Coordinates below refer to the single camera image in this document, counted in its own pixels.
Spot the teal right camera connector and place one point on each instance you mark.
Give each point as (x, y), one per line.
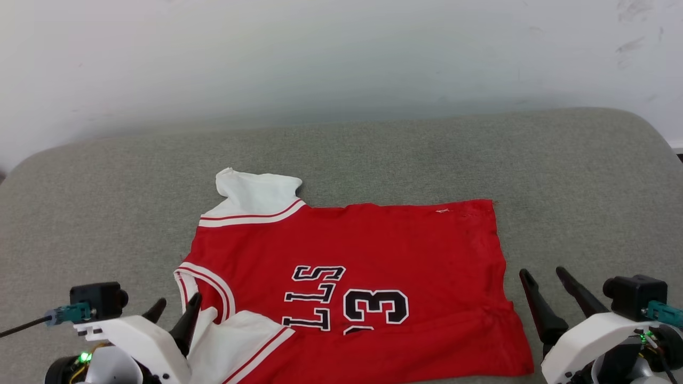
(666, 313)

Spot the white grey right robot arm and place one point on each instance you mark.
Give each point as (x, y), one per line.
(640, 362)

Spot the red basketball jersey white sleeves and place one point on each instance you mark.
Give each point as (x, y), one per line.
(416, 250)

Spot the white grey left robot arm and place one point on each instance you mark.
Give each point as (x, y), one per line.
(106, 370)

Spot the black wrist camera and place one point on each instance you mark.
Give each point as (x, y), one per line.
(98, 300)
(635, 296)

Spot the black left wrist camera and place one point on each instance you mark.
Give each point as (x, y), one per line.
(98, 300)

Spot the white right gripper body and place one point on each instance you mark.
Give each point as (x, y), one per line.
(587, 341)

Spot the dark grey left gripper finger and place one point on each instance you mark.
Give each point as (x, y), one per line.
(187, 322)
(156, 310)

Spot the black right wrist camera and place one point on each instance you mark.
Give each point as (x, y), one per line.
(635, 296)

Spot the teal camera connector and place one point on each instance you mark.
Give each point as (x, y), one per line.
(666, 313)
(69, 313)

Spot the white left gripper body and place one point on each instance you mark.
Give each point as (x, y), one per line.
(139, 338)

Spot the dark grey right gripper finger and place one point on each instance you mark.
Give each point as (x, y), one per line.
(581, 294)
(541, 312)

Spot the teal left camera connector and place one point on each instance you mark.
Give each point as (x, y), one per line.
(69, 313)

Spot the grey upholstered ottoman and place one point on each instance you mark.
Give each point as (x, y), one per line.
(373, 154)

